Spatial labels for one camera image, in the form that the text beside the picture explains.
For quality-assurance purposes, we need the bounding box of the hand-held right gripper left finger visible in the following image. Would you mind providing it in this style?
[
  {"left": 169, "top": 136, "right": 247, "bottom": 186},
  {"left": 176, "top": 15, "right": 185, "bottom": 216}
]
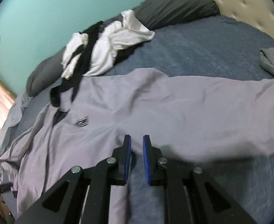
[{"left": 16, "top": 135, "right": 132, "bottom": 224}]

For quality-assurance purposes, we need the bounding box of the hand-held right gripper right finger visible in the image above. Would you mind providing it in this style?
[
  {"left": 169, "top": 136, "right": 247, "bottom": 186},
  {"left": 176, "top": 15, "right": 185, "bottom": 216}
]
[{"left": 143, "top": 135, "right": 256, "bottom": 224}]

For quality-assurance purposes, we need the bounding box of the white garment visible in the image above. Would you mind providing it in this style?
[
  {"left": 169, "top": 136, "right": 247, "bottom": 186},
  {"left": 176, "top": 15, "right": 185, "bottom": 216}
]
[{"left": 61, "top": 9, "right": 156, "bottom": 80}]

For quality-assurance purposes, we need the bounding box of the light grey jacket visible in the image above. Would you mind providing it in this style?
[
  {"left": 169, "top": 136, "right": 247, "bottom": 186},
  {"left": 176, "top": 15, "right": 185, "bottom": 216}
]
[{"left": 0, "top": 68, "right": 274, "bottom": 224}]

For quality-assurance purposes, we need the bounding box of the light grey crumpled blanket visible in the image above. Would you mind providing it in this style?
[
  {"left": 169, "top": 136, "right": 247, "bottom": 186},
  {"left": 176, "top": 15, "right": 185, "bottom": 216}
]
[{"left": 0, "top": 91, "right": 33, "bottom": 171}]

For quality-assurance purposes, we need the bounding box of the dark grey long pillow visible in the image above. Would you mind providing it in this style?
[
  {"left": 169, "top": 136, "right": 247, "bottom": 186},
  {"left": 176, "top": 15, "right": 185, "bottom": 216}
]
[{"left": 26, "top": 0, "right": 221, "bottom": 97}]

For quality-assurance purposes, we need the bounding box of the bed with blue sheet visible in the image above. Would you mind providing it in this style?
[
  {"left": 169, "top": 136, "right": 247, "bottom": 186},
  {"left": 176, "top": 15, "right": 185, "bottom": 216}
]
[{"left": 1, "top": 14, "right": 274, "bottom": 224}]

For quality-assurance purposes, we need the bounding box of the black garment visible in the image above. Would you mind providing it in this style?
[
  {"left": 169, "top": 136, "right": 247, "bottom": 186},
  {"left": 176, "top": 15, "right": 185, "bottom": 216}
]
[{"left": 72, "top": 21, "right": 134, "bottom": 99}]

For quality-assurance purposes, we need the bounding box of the folded grey sweater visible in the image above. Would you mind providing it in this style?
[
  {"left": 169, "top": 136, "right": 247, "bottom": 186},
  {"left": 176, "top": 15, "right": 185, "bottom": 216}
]
[{"left": 259, "top": 47, "right": 274, "bottom": 78}]

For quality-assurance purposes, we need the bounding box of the cream tufted headboard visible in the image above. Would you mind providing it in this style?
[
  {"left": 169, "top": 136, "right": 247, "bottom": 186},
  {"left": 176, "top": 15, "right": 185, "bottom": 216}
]
[{"left": 182, "top": 0, "right": 274, "bottom": 49}]

